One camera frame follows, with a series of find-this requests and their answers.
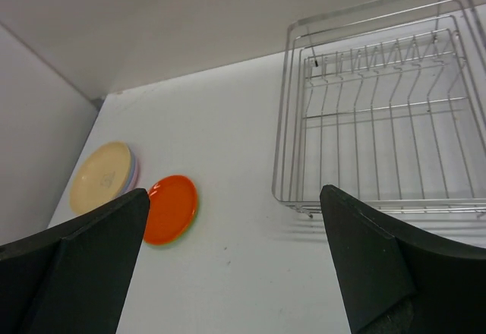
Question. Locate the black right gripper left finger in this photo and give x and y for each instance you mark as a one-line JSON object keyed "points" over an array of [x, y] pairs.
{"points": [[74, 277]]}

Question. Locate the beige plate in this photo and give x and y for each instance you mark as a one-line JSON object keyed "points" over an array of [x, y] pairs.
{"points": [[102, 177]]}

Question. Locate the orange translucent plate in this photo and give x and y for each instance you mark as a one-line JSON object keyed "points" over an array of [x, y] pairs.
{"points": [[174, 186]]}

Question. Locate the green plate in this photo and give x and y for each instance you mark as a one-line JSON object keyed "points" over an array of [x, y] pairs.
{"points": [[178, 241]]}

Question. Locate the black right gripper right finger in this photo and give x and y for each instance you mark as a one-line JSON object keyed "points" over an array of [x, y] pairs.
{"points": [[397, 278]]}

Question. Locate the blue plate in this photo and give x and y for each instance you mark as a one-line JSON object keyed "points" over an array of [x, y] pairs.
{"points": [[133, 171]]}

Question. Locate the chrome wire dish rack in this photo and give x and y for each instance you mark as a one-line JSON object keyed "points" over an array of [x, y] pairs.
{"points": [[386, 101]]}

